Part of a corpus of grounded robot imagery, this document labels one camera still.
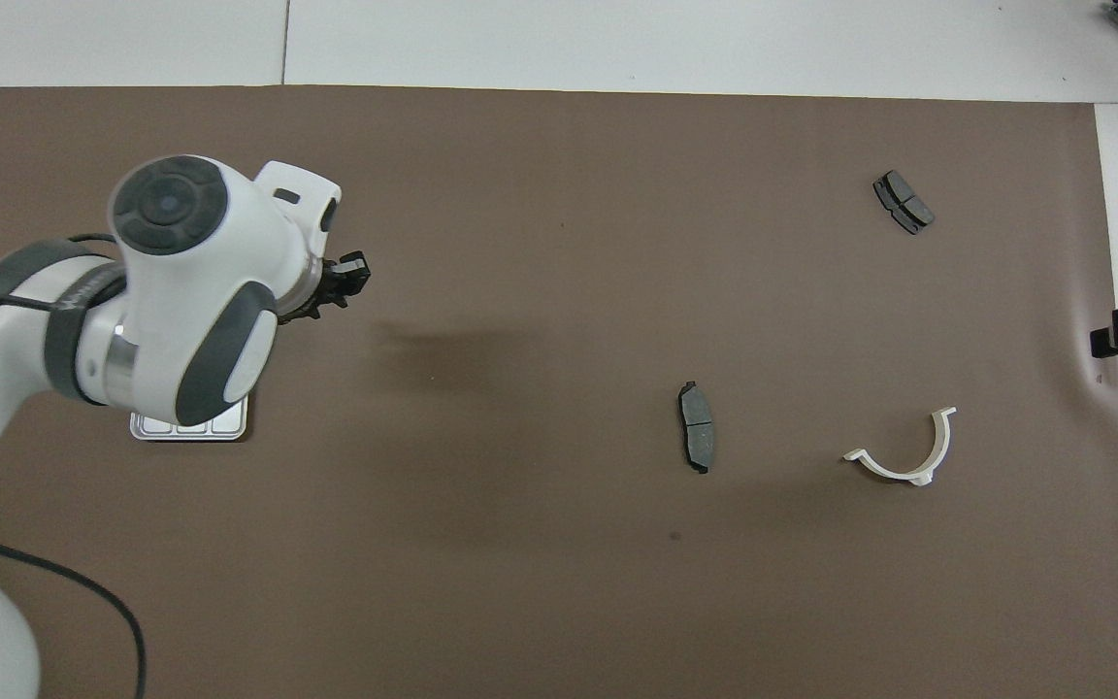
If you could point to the dark grey brake pad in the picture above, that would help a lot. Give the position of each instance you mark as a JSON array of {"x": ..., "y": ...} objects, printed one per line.
[
  {"x": 904, "y": 201},
  {"x": 698, "y": 427}
]

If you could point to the silver metal compartment tray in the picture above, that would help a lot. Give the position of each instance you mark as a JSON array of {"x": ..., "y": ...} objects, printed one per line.
[{"x": 229, "y": 428}]

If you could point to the brown paper table mat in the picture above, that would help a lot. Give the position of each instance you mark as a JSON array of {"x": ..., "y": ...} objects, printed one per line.
[{"x": 569, "y": 291}]

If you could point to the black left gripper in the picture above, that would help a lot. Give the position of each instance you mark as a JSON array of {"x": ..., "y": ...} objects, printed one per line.
[{"x": 350, "y": 272}]

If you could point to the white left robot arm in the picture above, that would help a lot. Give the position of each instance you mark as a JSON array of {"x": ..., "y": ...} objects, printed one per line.
[{"x": 190, "y": 291}]

